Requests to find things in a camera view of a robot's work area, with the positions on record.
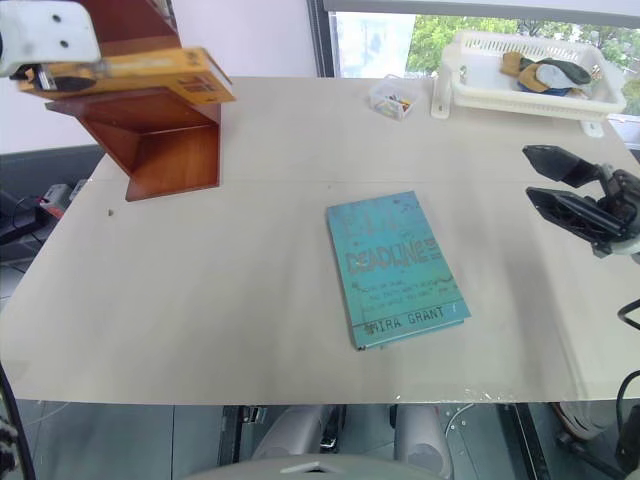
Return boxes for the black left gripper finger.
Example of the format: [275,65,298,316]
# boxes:
[51,74,97,94]

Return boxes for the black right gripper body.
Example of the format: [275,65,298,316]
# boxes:
[596,163,640,237]

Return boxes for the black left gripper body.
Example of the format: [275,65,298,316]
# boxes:
[8,61,54,92]

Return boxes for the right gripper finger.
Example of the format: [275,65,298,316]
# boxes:
[525,185,627,247]
[521,144,602,189]

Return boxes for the wooden bookshelf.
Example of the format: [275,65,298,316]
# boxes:
[43,0,224,203]

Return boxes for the teal hardcover book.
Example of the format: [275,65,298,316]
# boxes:
[325,189,473,353]

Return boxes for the blue fabric piece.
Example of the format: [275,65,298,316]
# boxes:
[516,79,574,96]

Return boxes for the cloth items in basket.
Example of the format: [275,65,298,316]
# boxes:
[519,56,594,90]

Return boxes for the tan fabric piece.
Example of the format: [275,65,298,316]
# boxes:
[500,50,551,94]

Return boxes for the white plastic basket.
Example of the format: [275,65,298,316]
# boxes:
[438,29,629,122]

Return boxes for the black and red equipment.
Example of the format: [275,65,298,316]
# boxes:
[0,182,87,244]

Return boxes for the small clear plastic box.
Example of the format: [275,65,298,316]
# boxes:
[368,74,421,122]

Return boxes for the grey robot leg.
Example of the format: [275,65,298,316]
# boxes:
[252,404,327,462]
[393,404,442,474]

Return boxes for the grey robot torso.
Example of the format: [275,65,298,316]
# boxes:
[183,451,454,480]

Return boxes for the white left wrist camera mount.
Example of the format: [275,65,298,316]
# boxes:
[0,0,103,78]

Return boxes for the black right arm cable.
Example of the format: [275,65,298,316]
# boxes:
[613,298,640,474]

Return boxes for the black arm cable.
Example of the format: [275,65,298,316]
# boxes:
[0,367,37,480]
[613,298,640,474]

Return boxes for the dark window frame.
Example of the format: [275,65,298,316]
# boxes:
[305,0,342,79]

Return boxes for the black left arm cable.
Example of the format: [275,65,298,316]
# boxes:
[0,367,37,480]

